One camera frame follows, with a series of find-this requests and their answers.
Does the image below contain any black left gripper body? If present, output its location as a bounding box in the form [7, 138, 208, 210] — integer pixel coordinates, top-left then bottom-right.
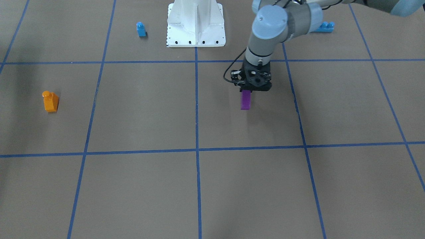
[231, 61, 272, 92]

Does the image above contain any purple trapezoid block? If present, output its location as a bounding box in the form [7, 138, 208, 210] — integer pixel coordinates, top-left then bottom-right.
[240, 90, 251, 110]

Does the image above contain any orange trapezoid block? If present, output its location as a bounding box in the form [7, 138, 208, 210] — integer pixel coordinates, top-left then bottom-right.
[42, 91, 59, 113]

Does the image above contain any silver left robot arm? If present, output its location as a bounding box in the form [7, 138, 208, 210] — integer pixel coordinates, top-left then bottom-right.
[227, 0, 424, 92]

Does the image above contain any blue two-stud block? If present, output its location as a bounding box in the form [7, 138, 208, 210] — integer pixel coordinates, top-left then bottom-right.
[313, 22, 335, 32]

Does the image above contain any small blue block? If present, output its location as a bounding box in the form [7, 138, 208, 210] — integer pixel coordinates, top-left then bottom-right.
[136, 22, 147, 37]

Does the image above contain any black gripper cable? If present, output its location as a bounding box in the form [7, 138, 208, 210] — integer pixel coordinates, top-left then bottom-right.
[223, 50, 248, 83]

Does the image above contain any white pedestal column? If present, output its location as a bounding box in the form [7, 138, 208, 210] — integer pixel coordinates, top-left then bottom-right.
[166, 0, 226, 47]

